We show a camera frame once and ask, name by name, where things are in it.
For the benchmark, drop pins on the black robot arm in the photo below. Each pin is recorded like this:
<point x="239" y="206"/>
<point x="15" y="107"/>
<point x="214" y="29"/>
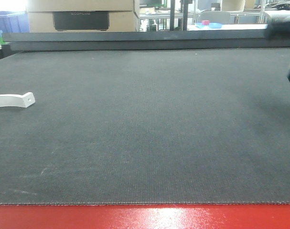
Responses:
<point x="278" y="30"/>

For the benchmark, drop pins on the large cardboard box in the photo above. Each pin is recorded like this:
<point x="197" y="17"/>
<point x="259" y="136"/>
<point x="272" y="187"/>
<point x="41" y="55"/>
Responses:
<point x="83" y="15"/>

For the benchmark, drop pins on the blue plastic crate on table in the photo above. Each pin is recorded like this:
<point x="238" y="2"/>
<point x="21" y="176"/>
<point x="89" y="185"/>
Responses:
<point x="14" y="22"/>

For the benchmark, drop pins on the red table frame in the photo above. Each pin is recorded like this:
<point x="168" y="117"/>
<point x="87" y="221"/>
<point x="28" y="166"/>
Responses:
<point x="249" y="216"/>

